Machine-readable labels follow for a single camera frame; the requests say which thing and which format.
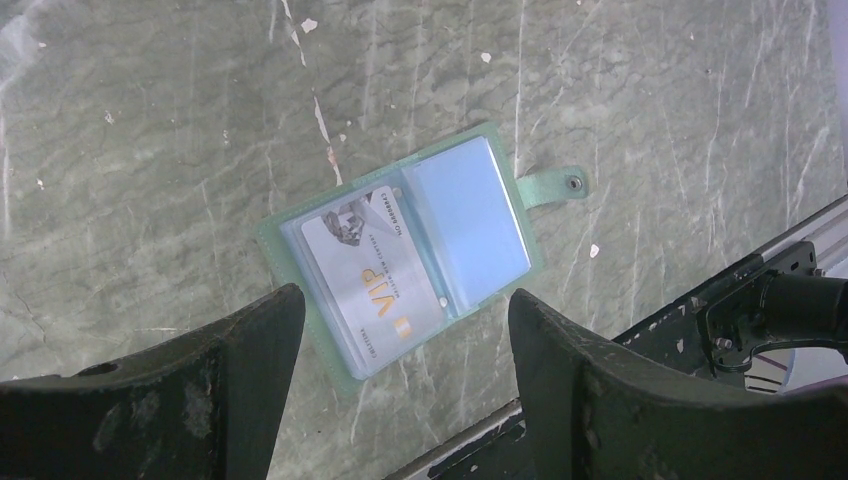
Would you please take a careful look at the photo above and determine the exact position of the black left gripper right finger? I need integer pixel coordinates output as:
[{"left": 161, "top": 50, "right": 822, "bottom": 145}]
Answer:
[{"left": 508, "top": 289, "right": 847, "bottom": 479}]

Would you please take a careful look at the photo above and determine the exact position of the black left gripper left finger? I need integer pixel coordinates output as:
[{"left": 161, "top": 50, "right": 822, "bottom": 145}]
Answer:
[{"left": 1, "top": 284, "right": 306, "bottom": 479}]

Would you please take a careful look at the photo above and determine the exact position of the white VIP credit card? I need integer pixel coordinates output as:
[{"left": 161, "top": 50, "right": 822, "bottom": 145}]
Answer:
[{"left": 298, "top": 185, "right": 446, "bottom": 379}]

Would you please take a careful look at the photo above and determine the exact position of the light blue credit card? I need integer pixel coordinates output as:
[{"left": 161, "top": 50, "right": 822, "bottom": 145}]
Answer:
[{"left": 403, "top": 136, "right": 532, "bottom": 317}]

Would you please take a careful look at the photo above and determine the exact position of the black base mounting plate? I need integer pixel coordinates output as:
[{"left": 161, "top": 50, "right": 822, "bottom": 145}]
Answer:
[{"left": 396, "top": 241, "right": 847, "bottom": 479}]

